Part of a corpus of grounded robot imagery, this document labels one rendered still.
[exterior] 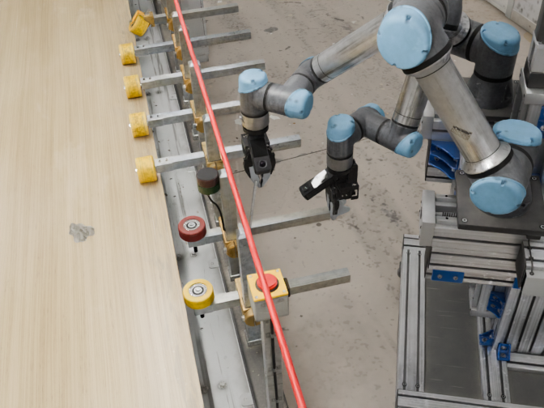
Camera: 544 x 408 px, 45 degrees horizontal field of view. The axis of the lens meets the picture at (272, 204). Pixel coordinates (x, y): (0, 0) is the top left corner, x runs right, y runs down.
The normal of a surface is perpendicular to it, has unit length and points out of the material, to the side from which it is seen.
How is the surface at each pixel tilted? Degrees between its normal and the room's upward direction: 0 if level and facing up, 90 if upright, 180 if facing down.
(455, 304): 0
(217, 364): 0
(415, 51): 84
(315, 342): 0
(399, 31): 84
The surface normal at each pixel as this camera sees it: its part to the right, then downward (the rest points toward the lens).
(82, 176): -0.04, -0.74
